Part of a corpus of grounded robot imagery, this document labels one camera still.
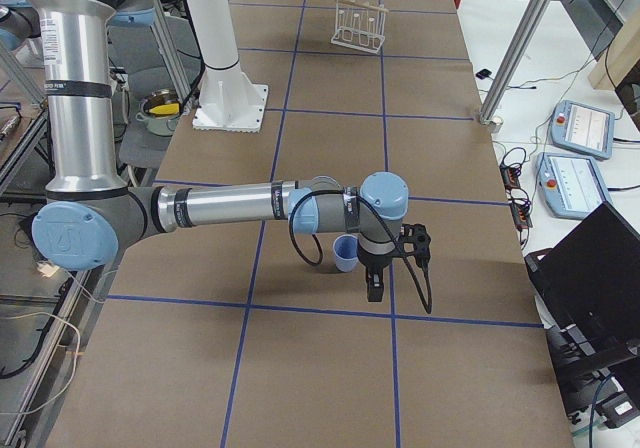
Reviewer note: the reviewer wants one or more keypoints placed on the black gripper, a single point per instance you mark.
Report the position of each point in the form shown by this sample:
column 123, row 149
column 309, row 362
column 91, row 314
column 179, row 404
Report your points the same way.
column 372, row 263

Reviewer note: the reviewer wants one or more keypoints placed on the light blue plastic cup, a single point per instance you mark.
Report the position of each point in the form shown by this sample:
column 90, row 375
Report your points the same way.
column 345, row 252

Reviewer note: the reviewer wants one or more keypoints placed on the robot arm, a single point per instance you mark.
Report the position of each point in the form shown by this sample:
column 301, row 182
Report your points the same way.
column 19, row 22

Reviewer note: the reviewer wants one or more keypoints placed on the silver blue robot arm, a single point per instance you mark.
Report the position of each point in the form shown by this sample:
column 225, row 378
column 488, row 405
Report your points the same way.
column 92, row 214

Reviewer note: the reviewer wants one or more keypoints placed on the black orange usb hub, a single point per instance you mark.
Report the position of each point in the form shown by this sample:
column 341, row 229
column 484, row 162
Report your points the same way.
column 510, row 177

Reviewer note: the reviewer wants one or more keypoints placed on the brown paper table cover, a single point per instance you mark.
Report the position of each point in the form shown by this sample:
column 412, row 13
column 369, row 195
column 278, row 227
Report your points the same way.
column 222, row 336

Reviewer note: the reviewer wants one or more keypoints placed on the lower teach pendant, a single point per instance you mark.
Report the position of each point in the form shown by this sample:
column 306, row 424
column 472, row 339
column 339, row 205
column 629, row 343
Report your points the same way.
column 572, row 185

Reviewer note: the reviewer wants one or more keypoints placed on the teach pendant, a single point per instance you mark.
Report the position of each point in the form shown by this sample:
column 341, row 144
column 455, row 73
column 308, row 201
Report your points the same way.
column 572, row 185
column 583, row 129

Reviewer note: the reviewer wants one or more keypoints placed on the black laptop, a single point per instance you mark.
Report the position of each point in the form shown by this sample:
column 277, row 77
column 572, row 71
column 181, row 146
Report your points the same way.
column 590, row 279

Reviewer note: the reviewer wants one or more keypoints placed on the small black device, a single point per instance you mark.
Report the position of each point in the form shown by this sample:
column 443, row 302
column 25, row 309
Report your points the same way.
column 483, row 73

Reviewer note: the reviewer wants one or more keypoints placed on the upper teach pendant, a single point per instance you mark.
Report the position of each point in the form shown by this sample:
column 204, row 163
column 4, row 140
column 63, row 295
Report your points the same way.
column 583, row 129

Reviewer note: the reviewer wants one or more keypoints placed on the pot with yellow item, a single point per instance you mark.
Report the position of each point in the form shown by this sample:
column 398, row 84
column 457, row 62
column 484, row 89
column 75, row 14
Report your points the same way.
column 159, row 112

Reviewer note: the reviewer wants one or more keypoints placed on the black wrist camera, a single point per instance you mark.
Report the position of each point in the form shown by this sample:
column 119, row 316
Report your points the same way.
column 415, row 239

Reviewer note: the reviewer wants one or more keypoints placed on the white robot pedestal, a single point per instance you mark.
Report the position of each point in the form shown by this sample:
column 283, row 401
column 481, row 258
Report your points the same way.
column 228, row 100

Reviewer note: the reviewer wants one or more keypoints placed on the white wire cup holder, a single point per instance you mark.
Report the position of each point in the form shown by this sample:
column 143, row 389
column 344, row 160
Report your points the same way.
column 359, row 26

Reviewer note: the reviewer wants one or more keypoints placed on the aluminium frame post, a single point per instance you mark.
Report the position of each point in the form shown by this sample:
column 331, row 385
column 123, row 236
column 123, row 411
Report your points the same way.
column 514, row 53

